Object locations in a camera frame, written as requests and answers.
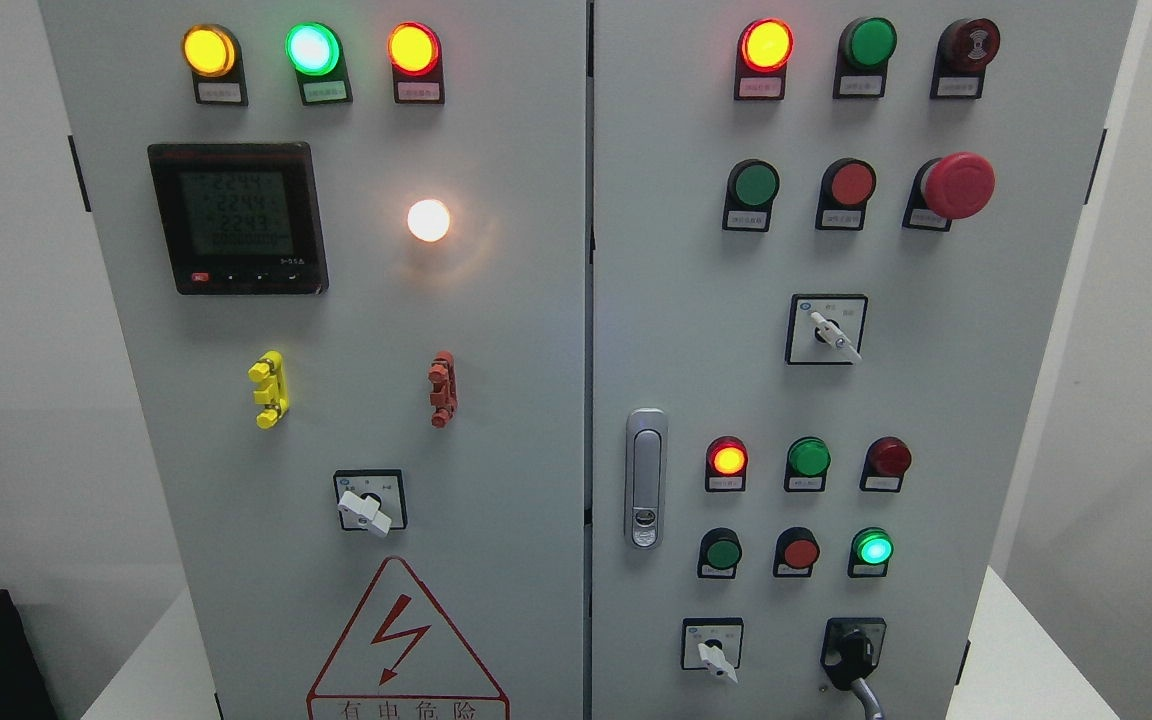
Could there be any red indicator light middle right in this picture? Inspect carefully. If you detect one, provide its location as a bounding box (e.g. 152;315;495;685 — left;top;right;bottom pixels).
859;435;914;493

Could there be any red terminal connector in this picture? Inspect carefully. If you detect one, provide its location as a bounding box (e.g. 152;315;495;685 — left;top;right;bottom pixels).
429;351;460;429

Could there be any white glowing indicator light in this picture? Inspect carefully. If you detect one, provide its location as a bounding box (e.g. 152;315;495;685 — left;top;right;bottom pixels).
406;199;452;243

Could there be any white selector switch lower right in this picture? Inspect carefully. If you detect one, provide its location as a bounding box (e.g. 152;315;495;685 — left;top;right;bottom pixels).
679;616;745;684

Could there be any silver cabinet door handle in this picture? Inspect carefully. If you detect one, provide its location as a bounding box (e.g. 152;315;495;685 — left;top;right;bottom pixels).
623;407;668;550

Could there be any white selector switch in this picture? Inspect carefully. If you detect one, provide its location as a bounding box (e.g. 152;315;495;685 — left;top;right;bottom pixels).
679;616;745;684
783;293;869;366

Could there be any dark red buzzer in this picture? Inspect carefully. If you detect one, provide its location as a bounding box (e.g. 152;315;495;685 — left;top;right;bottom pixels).
929;18;1001;100

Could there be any green indicator light middle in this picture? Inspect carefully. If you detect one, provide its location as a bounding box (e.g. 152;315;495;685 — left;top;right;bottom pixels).
783;435;832;493

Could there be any yellow terminal connector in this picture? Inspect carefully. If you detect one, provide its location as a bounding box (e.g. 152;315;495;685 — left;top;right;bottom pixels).
247;350;291;430

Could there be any white selector switch left door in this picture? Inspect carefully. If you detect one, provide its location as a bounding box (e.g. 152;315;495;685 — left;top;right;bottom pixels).
333;469;408;538

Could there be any lit red indicator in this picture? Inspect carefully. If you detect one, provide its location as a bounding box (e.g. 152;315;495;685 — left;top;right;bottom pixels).
733;17;795;103
704;435;749;493

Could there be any red push button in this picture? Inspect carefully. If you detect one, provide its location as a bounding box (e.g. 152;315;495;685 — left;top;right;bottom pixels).
772;526;820;578
814;158;877;232

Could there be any green push button upper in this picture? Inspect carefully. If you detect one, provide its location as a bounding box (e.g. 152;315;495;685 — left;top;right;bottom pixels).
721;158;780;233

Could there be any red mushroom emergency stop button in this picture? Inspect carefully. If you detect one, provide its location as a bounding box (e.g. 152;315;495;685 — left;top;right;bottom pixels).
902;151;996;233

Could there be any lit red indicator middle left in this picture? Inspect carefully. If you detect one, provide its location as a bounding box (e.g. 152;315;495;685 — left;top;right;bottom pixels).
704;435;749;493

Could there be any green push button lower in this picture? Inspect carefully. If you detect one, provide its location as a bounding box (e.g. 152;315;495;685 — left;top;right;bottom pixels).
696;526;742;579

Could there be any grey right cabinet door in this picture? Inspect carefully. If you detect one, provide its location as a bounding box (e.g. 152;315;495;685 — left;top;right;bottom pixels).
589;1;1137;719

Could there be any green indicator light top right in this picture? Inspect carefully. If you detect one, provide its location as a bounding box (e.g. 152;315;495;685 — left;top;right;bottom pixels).
833;15;899;99

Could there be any white selector switch upper right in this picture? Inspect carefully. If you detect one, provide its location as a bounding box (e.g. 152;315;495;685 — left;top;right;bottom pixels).
783;293;869;366

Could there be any lit red indicator top right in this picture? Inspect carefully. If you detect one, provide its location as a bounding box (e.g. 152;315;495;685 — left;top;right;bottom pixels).
733;17;795;103

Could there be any black rotary knob switch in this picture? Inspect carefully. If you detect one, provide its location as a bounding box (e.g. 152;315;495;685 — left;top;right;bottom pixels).
820;617;887;691

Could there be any green push button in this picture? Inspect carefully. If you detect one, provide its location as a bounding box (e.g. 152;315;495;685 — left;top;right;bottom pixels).
721;158;780;233
696;526;742;579

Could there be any grey cabinet door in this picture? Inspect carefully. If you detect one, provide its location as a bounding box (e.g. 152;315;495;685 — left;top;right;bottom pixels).
589;1;1137;719
40;1;586;719

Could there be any black digital power meter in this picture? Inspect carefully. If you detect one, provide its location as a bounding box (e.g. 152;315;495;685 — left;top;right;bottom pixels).
147;141;329;296

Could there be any yellow indicator light top left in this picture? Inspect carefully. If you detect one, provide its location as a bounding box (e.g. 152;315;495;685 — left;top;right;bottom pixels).
180;23;250;108

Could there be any red push button upper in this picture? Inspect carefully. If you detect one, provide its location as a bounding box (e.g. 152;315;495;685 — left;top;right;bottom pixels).
814;158;877;232

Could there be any grey left cabinet door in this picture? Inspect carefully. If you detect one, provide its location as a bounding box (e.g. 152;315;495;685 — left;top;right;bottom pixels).
40;1;586;719

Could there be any red ringed yellow indicator light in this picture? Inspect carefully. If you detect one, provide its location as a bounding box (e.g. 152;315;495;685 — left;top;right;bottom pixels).
387;20;445;105

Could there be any green lit indicator light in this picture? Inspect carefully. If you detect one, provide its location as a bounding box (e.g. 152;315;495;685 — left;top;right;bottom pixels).
285;20;353;106

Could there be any green indicator light lower right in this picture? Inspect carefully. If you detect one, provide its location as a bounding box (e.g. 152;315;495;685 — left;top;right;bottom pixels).
847;526;895;579

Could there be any red push button lower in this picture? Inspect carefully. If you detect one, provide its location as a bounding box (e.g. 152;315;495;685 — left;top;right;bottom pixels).
772;526;820;578

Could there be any red electric hazard warning sticker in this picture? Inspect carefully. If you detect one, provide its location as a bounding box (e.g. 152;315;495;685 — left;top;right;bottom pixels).
305;556;511;719

